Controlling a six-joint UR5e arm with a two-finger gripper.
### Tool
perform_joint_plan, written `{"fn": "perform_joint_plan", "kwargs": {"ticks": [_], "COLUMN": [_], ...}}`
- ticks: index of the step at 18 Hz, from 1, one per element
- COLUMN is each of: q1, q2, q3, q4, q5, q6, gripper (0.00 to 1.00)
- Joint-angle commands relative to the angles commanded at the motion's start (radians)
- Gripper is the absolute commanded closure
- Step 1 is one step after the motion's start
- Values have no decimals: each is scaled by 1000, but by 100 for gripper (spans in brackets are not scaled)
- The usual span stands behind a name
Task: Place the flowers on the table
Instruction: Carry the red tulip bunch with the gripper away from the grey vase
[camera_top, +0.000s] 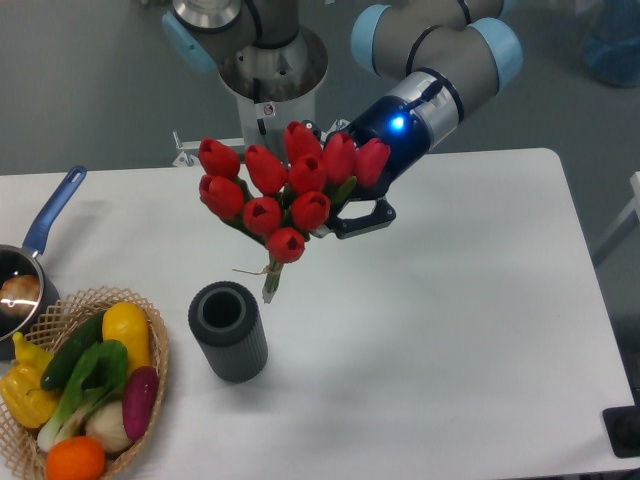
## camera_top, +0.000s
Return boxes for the green cucumber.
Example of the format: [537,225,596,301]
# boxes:
[40,310,106,391]

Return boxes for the green bok choy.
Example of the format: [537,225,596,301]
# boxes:
[37,340,128,452]

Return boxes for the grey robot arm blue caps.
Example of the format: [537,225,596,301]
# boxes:
[162,1,522,238]

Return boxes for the woven wicker basket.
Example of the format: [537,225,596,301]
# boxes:
[1,287,169,479]

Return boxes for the silver table clamp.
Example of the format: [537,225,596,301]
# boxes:
[172,130,245,167]

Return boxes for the white furniture leg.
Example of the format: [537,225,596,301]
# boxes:
[591,172,639,268]

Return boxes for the black device at edge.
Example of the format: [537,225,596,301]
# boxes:
[602,406,639,458]

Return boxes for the red tulip bouquet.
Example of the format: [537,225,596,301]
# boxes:
[198,121,391,303]

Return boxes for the orange mandarin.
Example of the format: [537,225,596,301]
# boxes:
[45,436,106,480]

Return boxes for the beige garlic bulb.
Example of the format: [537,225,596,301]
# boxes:
[85,400,133,454]

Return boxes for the yellow squash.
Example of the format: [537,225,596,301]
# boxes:
[102,302,151,377]

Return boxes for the yellow bell pepper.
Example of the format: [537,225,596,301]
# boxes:
[1,332,61,429]

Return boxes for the blue handled saucepan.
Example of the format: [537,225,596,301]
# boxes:
[1,166,87,361]

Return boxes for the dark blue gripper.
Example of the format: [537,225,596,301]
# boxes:
[302,95,431,239]

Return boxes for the brown food in pan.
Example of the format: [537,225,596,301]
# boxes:
[1,275,40,318]

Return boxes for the blue plastic bag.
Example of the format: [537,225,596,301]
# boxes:
[582,0,639,88]

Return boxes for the dark grey ribbed vase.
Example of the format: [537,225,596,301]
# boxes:
[188,281,268,383]

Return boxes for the purple sweet potato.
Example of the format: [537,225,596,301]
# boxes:
[122,366,159,441]

